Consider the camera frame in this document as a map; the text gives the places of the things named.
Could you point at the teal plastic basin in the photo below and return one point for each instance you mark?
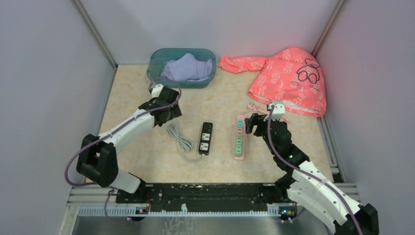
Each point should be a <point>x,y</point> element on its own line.
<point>161,56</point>

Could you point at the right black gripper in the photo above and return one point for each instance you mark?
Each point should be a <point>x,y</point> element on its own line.
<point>255,119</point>

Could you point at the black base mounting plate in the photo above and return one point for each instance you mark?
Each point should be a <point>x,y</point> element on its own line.
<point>221,197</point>

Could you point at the lavender cloth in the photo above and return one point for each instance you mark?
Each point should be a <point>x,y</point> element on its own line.
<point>187,68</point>

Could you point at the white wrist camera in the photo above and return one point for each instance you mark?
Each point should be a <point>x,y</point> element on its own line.
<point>276,110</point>
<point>156,90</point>

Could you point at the pink power strip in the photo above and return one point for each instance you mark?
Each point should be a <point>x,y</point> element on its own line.
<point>244,138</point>

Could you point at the pink charger plug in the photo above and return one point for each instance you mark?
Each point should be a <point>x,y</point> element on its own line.
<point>239,132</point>

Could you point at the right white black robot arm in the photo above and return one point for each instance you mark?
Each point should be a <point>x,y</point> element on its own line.
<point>303,183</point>

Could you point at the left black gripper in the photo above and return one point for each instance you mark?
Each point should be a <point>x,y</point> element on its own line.
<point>174,112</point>

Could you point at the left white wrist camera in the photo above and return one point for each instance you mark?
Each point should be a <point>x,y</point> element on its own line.
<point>156,90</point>

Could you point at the black power strip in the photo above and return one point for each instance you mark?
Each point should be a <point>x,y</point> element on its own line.
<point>205,138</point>

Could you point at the coral patterned jacket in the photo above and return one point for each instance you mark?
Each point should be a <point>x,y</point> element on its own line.
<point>292,76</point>

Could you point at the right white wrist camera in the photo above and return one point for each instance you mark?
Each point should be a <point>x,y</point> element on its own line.
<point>276,110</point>

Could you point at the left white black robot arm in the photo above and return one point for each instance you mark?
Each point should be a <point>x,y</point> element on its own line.
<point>97,158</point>

